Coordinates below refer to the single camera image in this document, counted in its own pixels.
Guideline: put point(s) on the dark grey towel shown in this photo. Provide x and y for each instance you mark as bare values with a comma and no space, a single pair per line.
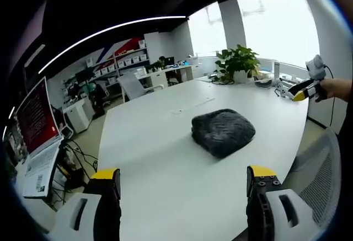
223,133

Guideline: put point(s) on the person's right hand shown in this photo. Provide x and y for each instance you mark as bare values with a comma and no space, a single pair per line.
328,88

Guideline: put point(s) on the white device on table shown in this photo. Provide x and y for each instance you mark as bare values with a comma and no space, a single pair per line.
281,89

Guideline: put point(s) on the grey mesh office chair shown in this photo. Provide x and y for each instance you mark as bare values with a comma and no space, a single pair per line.
317,180

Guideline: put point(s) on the green potted plant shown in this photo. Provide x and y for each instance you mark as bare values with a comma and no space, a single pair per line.
238,63

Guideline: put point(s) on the white laptop with red screen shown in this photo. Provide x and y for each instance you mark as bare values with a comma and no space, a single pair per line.
38,139

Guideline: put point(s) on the white drawer cabinet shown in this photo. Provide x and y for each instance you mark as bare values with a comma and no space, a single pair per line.
78,117

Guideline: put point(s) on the white office chair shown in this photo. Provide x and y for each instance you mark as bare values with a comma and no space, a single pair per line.
135,85

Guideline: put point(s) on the white desk with cabinets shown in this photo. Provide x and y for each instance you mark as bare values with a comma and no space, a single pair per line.
171,74

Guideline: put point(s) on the black computer monitor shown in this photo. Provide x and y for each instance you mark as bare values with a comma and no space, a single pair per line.
84,77

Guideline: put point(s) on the white storage shelf with bins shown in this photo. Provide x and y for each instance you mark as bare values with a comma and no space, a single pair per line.
121,61

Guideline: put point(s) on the small green plant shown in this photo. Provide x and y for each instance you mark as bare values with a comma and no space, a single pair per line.
154,66

